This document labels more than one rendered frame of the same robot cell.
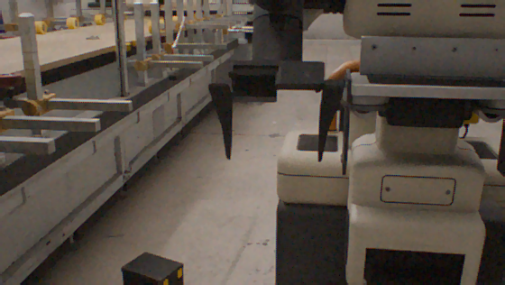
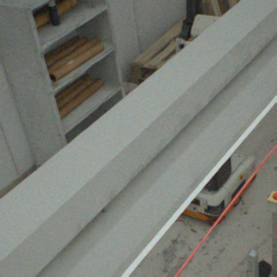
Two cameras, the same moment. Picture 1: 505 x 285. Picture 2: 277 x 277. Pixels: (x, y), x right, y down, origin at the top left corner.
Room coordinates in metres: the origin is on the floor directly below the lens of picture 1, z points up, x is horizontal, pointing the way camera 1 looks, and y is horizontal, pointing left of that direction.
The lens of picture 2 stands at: (4.20, 1.05, 2.81)
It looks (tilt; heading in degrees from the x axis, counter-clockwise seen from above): 37 degrees down; 212
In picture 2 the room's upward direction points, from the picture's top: 10 degrees counter-clockwise
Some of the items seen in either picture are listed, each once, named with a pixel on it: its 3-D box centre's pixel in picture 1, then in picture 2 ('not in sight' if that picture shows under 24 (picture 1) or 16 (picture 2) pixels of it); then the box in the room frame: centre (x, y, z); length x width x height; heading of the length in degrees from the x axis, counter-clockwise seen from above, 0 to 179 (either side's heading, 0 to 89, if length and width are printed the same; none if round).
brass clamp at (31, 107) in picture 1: (40, 105); not in sight; (1.65, 0.69, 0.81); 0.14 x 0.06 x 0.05; 172
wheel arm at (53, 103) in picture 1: (67, 105); not in sight; (1.65, 0.60, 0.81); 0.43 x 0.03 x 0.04; 82
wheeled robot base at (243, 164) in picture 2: not in sight; (202, 178); (1.08, -0.32, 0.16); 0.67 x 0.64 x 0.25; 171
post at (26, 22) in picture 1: (34, 90); not in sight; (1.62, 0.69, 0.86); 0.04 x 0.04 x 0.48; 82
